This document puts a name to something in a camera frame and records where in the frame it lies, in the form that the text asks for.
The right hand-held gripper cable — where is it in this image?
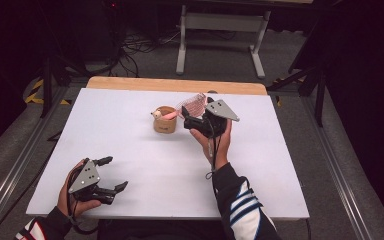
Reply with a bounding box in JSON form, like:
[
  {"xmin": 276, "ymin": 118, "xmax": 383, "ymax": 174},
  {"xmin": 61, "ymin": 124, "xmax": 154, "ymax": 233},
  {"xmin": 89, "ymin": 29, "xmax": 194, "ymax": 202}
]
[{"xmin": 204, "ymin": 121, "xmax": 223, "ymax": 198}]

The left hand-held gripper cable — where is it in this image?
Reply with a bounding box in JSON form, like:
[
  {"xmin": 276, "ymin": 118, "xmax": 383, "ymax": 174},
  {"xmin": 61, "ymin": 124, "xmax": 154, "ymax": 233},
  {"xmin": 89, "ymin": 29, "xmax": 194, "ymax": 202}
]
[{"xmin": 65, "ymin": 166, "xmax": 101, "ymax": 236}]

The black metal stand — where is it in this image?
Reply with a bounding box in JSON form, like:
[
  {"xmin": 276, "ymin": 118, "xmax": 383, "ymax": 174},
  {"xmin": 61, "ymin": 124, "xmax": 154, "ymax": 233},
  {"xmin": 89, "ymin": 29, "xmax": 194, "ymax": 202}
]
[{"xmin": 266, "ymin": 64, "xmax": 328, "ymax": 128}]

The black tripod stand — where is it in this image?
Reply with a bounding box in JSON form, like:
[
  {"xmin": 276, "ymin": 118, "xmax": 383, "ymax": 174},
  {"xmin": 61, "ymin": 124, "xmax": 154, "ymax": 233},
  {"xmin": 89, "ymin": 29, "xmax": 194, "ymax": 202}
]
[{"xmin": 39, "ymin": 54, "xmax": 91, "ymax": 119}]

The bundle of black floor cables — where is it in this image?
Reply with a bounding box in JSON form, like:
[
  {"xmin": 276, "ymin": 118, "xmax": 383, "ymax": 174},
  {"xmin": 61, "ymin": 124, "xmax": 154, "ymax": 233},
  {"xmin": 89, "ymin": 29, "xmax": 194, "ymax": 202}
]
[{"xmin": 111, "ymin": 28, "xmax": 181, "ymax": 78}]

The aluminium floor rail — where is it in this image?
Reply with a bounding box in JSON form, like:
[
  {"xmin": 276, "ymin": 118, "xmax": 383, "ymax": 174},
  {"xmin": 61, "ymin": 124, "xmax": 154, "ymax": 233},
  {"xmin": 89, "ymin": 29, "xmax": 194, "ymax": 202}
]
[
  {"xmin": 300, "ymin": 96, "xmax": 375, "ymax": 240},
  {"xmin": 0, "ymin": 85, "xmax": 72, "ymax": 240}
]

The yellow black hazard tape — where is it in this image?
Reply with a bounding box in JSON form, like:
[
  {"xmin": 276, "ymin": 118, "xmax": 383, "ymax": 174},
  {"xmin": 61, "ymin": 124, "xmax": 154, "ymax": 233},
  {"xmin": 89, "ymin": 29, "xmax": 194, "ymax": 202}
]
[{"xmin": 24, "ymin": 78, "xmax": 72, "ymax": 106}]

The person's right hand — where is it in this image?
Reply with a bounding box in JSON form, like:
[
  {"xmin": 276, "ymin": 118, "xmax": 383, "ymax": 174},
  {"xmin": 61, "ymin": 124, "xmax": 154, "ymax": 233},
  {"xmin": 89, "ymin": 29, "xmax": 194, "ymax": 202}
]
[{"xmin": 189, "ymin": 118, "xmax": 233, "ymax": 171}]

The white board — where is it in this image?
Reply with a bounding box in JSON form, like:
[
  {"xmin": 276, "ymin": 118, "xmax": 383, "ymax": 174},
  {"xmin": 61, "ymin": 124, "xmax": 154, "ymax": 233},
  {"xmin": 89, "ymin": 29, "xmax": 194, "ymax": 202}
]
[{"xmin": 25, "ymin": 87, "xmax": 311, "ymax": 221}]

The brown round cup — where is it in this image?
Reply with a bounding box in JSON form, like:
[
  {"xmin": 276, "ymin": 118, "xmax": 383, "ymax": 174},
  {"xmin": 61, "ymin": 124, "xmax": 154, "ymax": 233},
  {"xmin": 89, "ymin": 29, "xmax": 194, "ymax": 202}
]
[{"xmin": 150, "ymin": 105, "xmax": 178, "ymax": 135}]

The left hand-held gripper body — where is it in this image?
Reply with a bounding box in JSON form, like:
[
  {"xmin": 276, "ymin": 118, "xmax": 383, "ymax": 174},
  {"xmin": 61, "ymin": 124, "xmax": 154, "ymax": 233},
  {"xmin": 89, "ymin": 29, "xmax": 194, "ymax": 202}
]
[{"xmin": 67, "ymin": 158, "xmax": 116, "ymax": 205}]

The grey metal table frame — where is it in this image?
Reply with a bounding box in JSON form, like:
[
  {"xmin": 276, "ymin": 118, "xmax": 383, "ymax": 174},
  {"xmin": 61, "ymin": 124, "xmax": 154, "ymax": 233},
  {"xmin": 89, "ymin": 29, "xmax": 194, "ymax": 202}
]
[{"xmin": 175, "ymin": 4, "xmax": 272, "ymax": 80}]

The pink hairbrush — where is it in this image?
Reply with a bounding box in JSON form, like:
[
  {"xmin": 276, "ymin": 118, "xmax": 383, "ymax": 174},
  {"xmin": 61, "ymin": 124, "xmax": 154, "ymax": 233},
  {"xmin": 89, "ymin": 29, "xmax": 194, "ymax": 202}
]
[{"xmin": 161, "ymin": 92, "xmax": 208, "ymax": 121}]

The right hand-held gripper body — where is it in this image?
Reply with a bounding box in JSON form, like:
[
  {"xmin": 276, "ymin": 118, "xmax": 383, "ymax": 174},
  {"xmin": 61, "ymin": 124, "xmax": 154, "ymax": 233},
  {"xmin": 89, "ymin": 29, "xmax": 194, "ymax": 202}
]
[{"xmin": 183, "ymin": 99, "xmax": 240, "ymax": 139}]

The person's left hand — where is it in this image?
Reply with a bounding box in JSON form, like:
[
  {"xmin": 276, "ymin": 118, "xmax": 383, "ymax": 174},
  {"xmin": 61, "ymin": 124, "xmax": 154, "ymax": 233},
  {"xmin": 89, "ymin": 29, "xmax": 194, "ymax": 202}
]
[{"xmin": 57, "ymin": 159, "xmax": 102, "ymax": 218}]

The hand-held gripper cable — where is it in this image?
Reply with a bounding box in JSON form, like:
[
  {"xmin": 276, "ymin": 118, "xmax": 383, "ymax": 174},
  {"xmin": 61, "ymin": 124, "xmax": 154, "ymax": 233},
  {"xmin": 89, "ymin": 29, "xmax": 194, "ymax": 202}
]
[
  {"xmin": 65, "ymin": 166, "xmax": 101, "ymax": 236},
  {"xmin": 204, "ymin": 121, "xmax": 223, "ymax": 198}
]

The wooden table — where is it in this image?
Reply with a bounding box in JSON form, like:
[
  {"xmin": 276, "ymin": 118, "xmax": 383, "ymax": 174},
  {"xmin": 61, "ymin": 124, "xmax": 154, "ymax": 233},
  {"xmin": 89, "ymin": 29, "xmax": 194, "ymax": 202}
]
[{"xmin": 86, "ymin": 76, "xmax": 268, "ymax": 96}]

